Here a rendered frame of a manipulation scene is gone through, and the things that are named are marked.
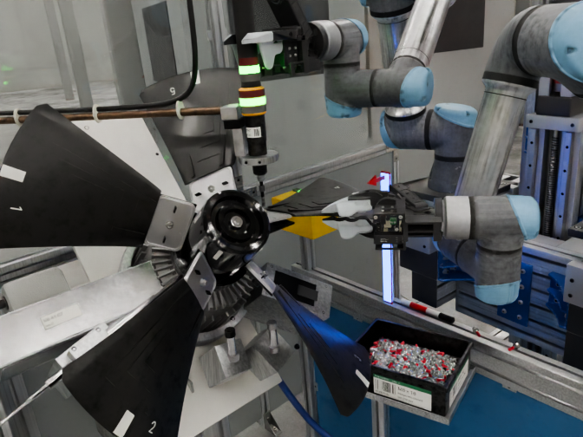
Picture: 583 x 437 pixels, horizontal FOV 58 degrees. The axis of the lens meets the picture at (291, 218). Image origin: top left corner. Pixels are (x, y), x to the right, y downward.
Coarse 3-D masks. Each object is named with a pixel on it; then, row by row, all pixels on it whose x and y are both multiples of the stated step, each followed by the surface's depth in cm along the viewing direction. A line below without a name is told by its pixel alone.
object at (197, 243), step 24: (216, 192) 87; (240, 192) 89; (216, 216) 85; (240, 216) 88; (264, 216) 89; (192, 240) 87; (216, 240) 83; (240, 240) 85; (264, 240) 87; (216, 264) 87; (240, 264) 88; (216, 288) 92
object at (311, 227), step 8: (288, 192) 149; (272, 200) 146; (280, 200) 144; (312, 216) 136; (320, 216) 138; (328, 216) 140; (296, 224) 141; (304, 224) 139; (312, 224) 137; (320, 224) 139; (296, 232) 143; (304, 232) 140; (312, 232) 138; (320, 232) 139; (328, 232) 142
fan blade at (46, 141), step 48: (48, 144) 79; (96, 144) 81; (0, 192) 78; (48, 192) 80; (96, 192) 82; (144, 192) 84; (0, 240) 78; (48, 240) 81; (96, 240) 84; (144, 240) 87
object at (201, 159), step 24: (216, 72) 103; (144, 96) 103; (168, 96) 102; (192, 96) 101; (216, 96) 101; (168, 120) 101; (192, 120) 100; (216, 120) 98; (168, 144) 100; (192, 144) 98; (216, 144) 97; (192, 168) 96; (216, 168) 95
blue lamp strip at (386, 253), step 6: (384, 174) 118; (384, 180) 118; (384, 186) 119; (384, 246) 124; (384, 252) 125; (384, 258) 125; (384, 264) 126; (384, 270) 126; (384, 276) 127; (384, 282) 127; (384, 288) 128; (390, 288) 127; (384, 294) 129; (390, 294) 127; (390, 300) 128
